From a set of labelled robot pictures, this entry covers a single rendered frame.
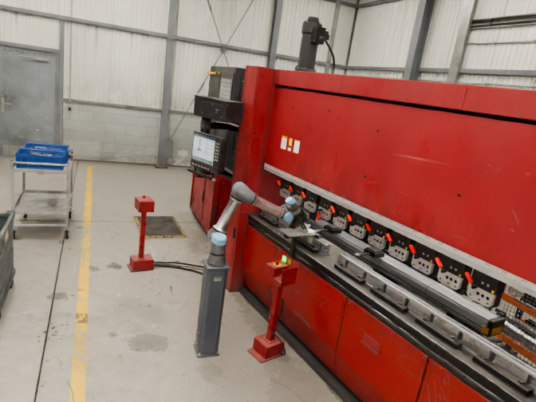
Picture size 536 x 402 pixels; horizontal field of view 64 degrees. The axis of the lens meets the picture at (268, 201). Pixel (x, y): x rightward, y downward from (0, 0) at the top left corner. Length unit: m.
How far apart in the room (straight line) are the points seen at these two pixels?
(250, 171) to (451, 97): 2.17
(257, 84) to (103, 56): 6.26
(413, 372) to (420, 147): 1.36
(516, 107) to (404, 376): 1.67
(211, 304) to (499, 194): 2.13
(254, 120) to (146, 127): 6.22
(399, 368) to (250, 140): 2.38
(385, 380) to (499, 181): 1.45
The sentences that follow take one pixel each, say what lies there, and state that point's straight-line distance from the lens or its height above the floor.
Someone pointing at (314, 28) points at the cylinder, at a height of 2.67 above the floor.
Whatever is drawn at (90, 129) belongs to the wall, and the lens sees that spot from 10.12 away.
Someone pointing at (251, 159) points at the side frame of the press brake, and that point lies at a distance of 4.19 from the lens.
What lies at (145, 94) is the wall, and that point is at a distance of 10.07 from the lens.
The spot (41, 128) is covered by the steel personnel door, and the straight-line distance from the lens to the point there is 10.14.
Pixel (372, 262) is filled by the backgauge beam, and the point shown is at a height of 0.93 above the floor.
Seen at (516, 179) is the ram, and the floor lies 1.86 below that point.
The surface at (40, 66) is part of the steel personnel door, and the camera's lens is 10.03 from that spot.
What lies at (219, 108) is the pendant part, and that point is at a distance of 4.19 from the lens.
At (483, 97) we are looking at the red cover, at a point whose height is 2.24.
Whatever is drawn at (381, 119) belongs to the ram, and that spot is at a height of 2.03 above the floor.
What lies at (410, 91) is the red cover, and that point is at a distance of 2.91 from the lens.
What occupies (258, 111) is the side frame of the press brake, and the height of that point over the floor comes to 1.90.
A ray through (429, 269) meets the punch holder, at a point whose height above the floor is 1.21.
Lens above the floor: 2.14
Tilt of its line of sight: 15 degrees down
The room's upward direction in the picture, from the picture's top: 8 degrees clockwise
